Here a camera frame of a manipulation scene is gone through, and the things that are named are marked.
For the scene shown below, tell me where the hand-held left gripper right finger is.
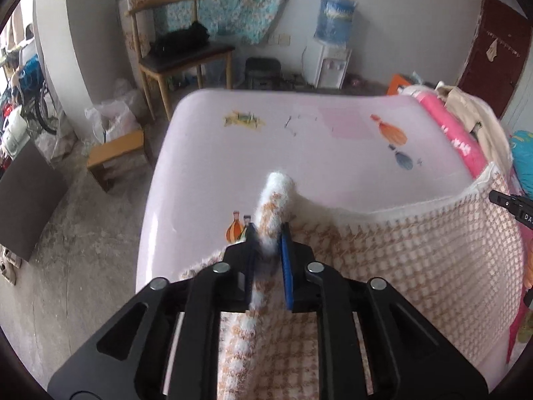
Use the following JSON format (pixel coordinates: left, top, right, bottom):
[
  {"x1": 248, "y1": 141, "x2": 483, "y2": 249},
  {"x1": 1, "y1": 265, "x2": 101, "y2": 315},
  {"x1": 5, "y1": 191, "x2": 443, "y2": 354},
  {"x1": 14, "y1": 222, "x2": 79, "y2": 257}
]
[{"x1": 281, "y1": 223, "x2": 488, "y2": 400}]

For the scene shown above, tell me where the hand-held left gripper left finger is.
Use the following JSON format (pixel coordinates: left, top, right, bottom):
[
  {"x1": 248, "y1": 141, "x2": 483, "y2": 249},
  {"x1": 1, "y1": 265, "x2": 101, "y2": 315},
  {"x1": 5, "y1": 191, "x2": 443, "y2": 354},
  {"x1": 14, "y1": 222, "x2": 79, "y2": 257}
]
[{"x1": 48, "y1": 223, "x2": 259, "y2": 400}]

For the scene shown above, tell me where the beige white houndstooth coat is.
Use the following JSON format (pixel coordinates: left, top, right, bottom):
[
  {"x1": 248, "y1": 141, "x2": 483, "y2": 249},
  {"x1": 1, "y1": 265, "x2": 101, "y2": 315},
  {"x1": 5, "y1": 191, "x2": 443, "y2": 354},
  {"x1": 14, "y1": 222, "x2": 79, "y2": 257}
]
[{"x1": 179, "y1": 162, "x2": 527, "y2": 400}]

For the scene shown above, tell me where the teal garment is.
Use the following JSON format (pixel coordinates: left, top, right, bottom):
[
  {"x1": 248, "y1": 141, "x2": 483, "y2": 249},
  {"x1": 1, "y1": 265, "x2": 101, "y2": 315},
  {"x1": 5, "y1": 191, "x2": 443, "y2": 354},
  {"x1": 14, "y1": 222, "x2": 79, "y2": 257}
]
[{"x1": 510, "y1": 130, "x2": 533, "y2": 194}]

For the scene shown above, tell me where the pink printed blanket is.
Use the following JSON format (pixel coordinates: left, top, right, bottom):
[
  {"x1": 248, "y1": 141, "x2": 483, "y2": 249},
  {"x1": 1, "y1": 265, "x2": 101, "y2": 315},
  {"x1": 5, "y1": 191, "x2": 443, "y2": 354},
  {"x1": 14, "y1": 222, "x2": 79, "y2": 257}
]
[{"x1": 410, "y1": 85, "x2": 533, "y2": 361}]

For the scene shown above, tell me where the pink printed table cover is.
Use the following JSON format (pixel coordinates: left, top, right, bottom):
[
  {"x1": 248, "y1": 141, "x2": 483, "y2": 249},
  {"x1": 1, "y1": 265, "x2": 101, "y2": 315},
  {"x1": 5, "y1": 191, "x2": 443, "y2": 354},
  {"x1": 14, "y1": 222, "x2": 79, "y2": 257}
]
[{"x1": 135, "y1": 89, "x2": 475, "y2": 400}]

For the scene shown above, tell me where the beige garment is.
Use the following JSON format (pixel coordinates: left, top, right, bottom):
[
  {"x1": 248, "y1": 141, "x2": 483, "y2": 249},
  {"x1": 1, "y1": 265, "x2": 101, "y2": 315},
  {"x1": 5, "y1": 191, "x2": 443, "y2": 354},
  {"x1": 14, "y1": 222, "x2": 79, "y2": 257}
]
[{"x1": 435, "y1": 83, "x2": 515, "y2": 176}]

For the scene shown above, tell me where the dark red door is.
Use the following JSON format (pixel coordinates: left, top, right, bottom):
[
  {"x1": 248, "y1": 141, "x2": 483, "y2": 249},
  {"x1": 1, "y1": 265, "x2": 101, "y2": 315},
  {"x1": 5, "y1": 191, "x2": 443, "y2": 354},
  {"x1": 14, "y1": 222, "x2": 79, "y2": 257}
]
[{"x1": 458, "y1": 0, "x2": 533, "y2": 113}]

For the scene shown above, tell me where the orange box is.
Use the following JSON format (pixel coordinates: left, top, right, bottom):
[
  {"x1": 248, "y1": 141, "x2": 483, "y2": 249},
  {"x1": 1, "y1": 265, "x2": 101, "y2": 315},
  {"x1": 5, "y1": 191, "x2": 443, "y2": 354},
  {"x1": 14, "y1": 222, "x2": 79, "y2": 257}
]
[{"x1": 386, "y1": 74, "x2": 413, "y2": 97}]

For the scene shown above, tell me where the small wooden stool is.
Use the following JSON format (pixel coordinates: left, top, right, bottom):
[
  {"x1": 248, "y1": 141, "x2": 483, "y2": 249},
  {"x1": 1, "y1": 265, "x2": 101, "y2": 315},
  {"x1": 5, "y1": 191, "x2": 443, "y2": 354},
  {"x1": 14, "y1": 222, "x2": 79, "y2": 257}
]
[{"x1": 87, "y1": 129, "x2": 146, "y2": 192}]

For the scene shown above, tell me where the black plastic crate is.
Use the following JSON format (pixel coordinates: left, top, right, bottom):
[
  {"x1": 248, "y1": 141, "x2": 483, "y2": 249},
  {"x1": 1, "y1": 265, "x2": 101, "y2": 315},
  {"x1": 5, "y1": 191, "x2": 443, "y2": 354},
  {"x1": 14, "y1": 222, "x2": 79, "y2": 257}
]
[{"x1": 244, "y1": 56, "x2": 284, "y2": 90}]

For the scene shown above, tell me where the clear plastic bag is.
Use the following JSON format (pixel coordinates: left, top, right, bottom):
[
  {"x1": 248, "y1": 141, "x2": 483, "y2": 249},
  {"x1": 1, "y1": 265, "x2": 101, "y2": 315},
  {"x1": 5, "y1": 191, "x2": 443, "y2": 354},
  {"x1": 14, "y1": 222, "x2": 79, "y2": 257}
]
[{"x1": 85, "y1": 79, "x2": 142, "y2": 142}]

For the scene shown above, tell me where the white water dispenser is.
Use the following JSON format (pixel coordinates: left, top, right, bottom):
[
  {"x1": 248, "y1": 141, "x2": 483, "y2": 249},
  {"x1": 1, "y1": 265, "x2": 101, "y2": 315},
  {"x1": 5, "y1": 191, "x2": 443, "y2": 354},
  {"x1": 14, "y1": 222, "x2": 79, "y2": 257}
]
[{"x1": 302, "y1": 44, "x2": 352, "y2": 89}]

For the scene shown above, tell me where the wooden chair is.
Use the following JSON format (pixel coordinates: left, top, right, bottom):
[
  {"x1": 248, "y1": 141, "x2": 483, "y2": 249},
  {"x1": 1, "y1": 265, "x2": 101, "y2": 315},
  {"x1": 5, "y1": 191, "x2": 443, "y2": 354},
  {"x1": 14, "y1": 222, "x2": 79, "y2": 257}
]
[{"x1": 127, "y1": 0, "x2": 236, "y2": 121}]

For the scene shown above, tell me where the dark grey board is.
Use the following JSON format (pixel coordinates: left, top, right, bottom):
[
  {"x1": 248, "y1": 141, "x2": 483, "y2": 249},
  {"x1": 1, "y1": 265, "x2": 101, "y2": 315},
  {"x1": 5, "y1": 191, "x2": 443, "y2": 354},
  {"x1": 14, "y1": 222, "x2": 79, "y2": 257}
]
[{"x1": 0, "y1": 137, "x2": 67, "y2": 263}]

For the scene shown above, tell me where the black bag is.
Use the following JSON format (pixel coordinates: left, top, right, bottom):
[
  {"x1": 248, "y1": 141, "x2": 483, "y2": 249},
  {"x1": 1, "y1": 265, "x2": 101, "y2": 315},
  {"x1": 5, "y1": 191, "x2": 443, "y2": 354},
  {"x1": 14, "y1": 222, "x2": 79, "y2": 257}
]
[{"x1": 148, "y1": 21, "x2": 209, "y2": 57}]

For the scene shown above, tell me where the white shoe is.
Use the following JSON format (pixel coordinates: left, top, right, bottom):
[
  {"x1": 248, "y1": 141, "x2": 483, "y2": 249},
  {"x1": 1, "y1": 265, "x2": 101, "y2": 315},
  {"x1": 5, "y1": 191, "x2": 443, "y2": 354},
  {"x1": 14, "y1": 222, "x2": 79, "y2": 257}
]
[{"x1": 0, "y1": 246, "x2": 21, "y2": 286}]

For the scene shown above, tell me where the blue water jug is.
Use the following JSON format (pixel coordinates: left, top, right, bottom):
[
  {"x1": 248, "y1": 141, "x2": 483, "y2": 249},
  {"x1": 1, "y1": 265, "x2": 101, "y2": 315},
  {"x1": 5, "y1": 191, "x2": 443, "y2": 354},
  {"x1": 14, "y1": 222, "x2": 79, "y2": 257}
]
[{"x1": 314, "y1": 0, "x2": 359, "y2": 48}]

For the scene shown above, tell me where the bicycle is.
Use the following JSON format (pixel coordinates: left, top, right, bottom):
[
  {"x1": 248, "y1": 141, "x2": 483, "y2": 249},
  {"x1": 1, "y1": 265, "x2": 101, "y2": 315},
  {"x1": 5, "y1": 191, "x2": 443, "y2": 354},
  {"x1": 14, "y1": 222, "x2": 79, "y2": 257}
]
[{"x1": 0, "y1": 52, "x2": 59, "y2": 138}]

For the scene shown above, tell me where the teal floral cloth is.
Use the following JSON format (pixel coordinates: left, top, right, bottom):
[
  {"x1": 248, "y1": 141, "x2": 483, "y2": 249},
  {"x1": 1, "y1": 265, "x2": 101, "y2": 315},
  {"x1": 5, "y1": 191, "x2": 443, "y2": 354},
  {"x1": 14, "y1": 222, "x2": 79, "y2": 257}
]
[{"x1": 117, "y1": 0, "x2": 313, "y2": 46}]

